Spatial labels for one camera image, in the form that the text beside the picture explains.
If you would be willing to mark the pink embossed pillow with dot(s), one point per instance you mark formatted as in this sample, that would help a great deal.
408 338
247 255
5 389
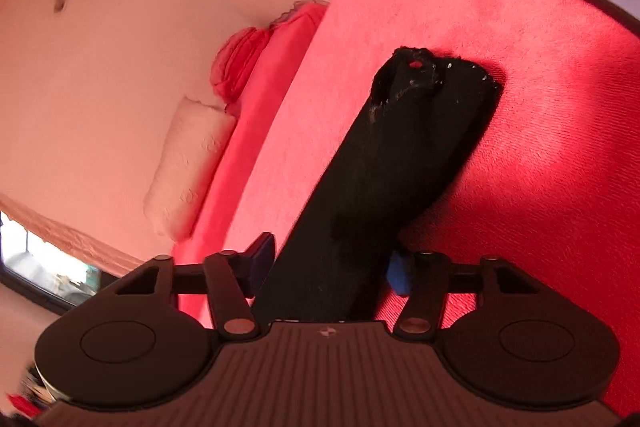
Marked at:
187 167

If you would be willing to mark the black pants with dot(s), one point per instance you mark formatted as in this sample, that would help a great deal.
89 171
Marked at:
380 172

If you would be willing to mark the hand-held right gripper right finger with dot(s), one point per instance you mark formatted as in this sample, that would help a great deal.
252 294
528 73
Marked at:
400 274

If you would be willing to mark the red folded cloth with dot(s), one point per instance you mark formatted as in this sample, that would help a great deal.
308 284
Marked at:
240 62

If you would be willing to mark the red bed sheet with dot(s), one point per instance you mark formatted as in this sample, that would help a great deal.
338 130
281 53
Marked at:
260 117

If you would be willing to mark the dark-framed window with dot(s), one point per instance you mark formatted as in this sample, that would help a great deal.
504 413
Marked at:
45 267

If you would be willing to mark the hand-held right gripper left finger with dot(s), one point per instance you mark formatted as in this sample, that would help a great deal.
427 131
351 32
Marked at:
260 259

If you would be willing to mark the pink curtain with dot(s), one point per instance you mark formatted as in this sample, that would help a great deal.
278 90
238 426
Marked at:
75 237

